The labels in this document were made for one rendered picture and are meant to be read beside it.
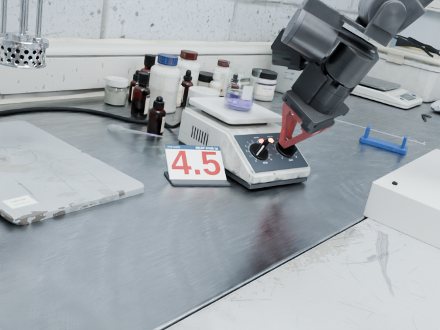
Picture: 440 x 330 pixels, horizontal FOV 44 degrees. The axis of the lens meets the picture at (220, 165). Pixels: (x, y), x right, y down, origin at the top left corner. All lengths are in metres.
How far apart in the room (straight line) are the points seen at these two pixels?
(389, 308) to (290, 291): 0.11
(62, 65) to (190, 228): 0.56
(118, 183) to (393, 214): 0.38
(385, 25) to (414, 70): 1.20
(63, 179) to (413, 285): 0.45
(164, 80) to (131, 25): 0.21
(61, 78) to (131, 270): 0.63
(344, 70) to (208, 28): 0.75
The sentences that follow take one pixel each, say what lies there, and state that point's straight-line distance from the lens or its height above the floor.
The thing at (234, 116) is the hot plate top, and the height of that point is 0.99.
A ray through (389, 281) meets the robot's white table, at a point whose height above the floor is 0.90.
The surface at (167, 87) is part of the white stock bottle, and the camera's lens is 1.13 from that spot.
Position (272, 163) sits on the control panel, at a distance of 0.84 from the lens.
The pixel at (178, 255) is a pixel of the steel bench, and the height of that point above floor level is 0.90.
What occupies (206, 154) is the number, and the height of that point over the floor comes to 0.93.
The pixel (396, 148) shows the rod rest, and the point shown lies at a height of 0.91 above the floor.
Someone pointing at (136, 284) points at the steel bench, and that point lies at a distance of 0.56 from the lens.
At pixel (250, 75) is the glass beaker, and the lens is 0.88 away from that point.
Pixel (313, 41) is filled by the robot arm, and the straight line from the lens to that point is 0.75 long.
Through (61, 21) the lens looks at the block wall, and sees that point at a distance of 1.17.
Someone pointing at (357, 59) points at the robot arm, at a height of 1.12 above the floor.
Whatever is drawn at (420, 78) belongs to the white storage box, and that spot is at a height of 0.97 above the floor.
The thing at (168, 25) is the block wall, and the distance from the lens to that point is 1.36.
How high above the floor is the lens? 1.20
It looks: 20 degrees down
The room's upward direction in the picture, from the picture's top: 11 degrees clockwise
